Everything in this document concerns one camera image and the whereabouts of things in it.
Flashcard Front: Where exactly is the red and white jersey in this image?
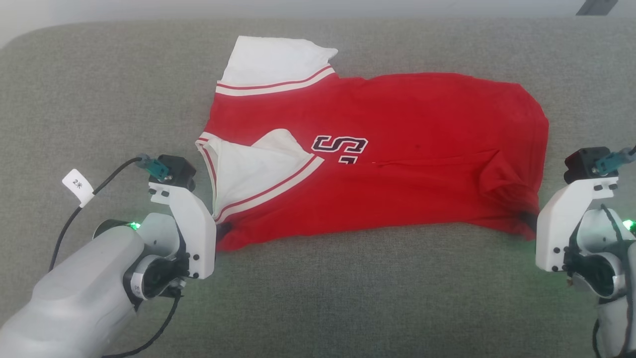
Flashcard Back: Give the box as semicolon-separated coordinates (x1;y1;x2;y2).
195;36;550;252

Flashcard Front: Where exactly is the teal left camera connector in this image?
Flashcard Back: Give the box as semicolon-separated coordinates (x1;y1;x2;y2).
136;154;172;181

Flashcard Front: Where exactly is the white cable label tag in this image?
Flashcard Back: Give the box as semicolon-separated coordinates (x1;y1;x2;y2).
62;169;95;208

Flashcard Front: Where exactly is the teal right camera connector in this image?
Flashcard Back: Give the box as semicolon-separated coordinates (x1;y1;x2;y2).
594;148;636;176

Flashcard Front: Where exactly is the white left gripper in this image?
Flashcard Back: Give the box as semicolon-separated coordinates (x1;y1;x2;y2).
149;182;234;280

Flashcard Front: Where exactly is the teal camera connector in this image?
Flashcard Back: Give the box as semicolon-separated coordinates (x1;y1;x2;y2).
136;154;172;181
594;148;636;176

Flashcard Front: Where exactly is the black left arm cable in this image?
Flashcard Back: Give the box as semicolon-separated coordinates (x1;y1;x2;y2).
49;156;182;358

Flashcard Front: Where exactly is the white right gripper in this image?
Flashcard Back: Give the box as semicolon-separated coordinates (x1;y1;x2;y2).
519;178;620;273

